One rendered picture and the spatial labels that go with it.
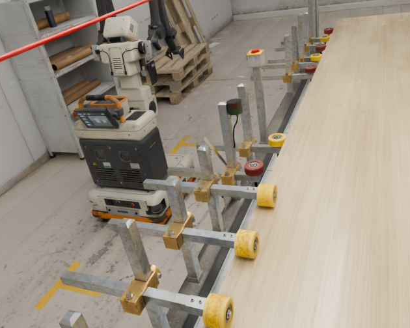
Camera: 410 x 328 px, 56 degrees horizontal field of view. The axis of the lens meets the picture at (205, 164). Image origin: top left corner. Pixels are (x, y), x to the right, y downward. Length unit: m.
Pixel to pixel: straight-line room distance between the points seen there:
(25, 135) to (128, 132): 1.89
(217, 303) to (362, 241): 0.49
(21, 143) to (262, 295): 3.47
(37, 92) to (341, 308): 3.57
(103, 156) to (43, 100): 1.48
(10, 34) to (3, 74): 0.38
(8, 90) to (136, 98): 1.62
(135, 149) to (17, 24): 1.85
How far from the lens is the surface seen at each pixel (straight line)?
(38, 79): 4.06
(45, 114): 4.22
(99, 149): 2.79
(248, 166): 1.61
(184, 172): 1.76
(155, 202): 2.70
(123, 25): 2.81
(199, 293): 1.42
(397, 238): 1.28
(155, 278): 1.14
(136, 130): 2.53
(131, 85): 2.88
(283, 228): 1.30
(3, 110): 4.13
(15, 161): 4.22
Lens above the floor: 1.74
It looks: 30 degrees down
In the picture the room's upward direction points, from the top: 11 degrees counter-clockwise
